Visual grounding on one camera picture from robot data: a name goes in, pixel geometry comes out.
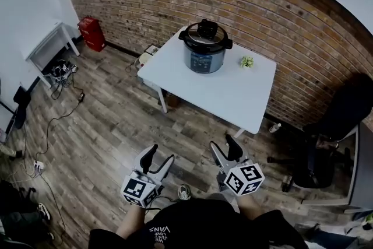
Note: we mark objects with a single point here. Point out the black bag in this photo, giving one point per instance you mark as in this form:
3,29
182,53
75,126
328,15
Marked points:
21,105

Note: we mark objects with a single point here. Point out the small green potted plant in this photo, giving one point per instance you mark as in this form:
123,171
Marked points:
247,62

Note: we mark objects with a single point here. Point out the person's left forearm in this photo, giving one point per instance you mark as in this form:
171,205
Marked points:
129,221

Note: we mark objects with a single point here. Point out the white side desk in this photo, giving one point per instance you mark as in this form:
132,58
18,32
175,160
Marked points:
49,43

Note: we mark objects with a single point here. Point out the person's grey shoe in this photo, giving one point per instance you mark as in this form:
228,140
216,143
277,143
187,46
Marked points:
184,192

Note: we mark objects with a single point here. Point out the red metal box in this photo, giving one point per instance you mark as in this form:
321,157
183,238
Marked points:
91,35

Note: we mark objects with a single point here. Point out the white power strip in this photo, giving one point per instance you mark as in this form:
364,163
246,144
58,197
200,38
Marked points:
39,167

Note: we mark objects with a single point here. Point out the person's right forearm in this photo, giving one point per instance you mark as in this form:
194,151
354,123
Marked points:
253,207

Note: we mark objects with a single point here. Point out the beige small appliance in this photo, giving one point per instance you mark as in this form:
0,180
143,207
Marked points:
144,59

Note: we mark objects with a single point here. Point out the black pressure cooker lid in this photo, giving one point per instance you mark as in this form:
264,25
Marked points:
193,38

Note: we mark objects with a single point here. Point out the white square table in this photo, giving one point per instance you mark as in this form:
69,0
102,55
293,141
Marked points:
221,96

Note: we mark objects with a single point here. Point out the black office chair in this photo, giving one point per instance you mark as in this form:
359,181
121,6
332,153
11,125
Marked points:
349,102

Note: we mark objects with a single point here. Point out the person's black shirt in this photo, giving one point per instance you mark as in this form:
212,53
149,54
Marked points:
204,221

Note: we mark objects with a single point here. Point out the black power adapter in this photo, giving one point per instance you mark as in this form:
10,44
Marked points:
81,96

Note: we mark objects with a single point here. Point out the black cooking pot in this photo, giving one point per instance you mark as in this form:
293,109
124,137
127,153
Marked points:
204,61

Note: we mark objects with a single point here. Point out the small white bottle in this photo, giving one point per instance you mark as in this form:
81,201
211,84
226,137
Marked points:
275,127

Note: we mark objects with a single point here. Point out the grey desk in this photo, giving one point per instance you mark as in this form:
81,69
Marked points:
364,169

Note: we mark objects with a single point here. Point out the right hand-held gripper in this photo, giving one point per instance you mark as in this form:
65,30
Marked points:
243,178

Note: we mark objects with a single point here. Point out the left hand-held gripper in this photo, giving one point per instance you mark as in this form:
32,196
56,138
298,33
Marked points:
135,188

